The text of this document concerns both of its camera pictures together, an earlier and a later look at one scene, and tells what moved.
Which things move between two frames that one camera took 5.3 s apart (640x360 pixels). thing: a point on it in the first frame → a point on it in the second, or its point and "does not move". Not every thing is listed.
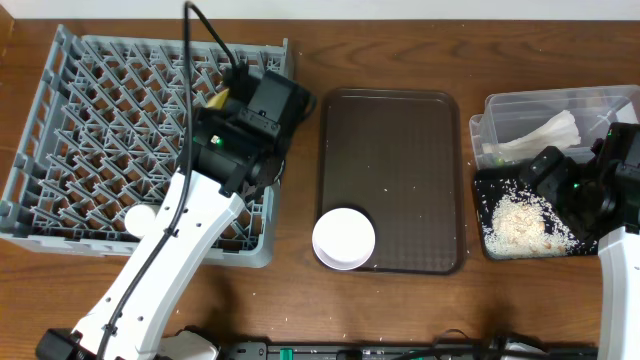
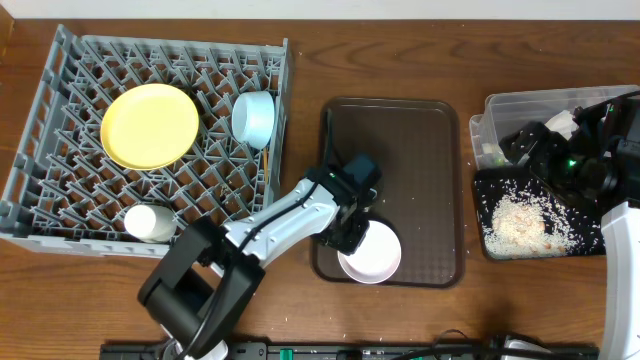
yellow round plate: (216, 101) → (149, 127)
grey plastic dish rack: (106, 132) does not move
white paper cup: (138, 219) does not move
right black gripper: (547, 184) → (551, 143)
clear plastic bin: (513, 125) does not move
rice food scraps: (523, 227) does not move
